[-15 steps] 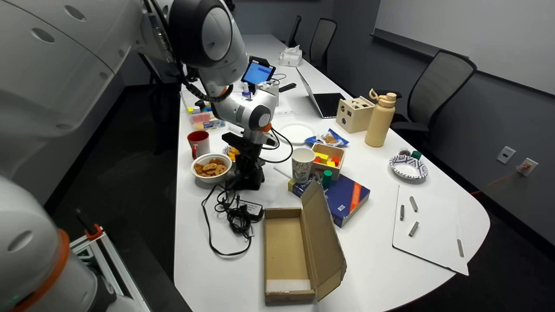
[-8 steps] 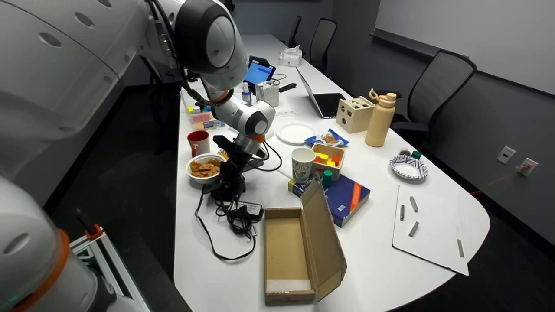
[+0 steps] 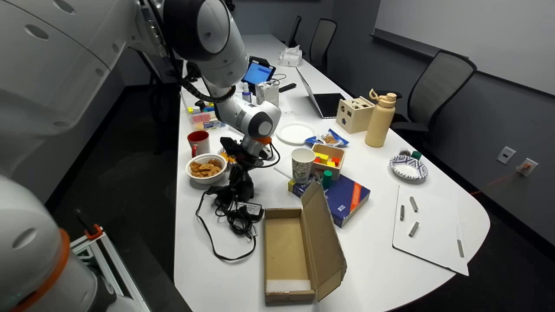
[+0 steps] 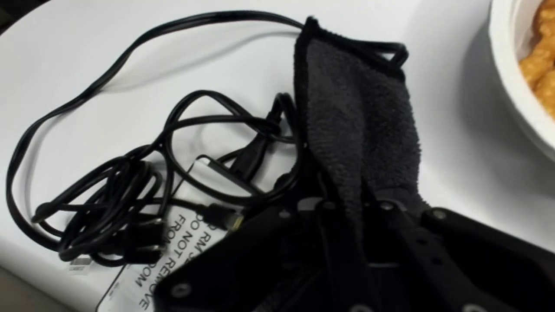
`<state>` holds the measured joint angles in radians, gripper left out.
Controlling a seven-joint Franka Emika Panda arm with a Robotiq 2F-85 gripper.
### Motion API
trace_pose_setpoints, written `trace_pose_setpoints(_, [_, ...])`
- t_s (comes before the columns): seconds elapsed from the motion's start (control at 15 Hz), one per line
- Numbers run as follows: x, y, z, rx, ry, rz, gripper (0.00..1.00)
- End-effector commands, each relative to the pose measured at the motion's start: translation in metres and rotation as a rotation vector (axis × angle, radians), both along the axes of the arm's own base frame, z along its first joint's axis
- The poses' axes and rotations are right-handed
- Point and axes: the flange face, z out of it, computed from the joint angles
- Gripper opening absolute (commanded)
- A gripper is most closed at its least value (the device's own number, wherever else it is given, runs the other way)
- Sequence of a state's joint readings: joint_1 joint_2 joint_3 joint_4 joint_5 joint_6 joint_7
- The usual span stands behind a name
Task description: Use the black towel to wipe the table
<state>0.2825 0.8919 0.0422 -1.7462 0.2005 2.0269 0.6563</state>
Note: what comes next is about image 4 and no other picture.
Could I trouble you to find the black towel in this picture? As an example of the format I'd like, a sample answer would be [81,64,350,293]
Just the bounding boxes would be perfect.
[291,15,430,235]

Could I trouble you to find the black tangled cable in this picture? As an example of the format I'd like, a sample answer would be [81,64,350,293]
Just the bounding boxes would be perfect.
[3,8,413,268]

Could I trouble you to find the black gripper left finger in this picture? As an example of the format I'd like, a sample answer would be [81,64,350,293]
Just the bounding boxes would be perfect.
[312,197,380,312]

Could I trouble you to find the white bowl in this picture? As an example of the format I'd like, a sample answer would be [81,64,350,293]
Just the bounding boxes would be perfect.
[485,0,555,164]

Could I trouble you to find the orange ring snacks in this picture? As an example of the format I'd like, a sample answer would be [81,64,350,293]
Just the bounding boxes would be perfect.
[517,0,555,119]

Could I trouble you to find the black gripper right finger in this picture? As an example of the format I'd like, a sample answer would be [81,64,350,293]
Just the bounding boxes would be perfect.
[373,197,491,312]

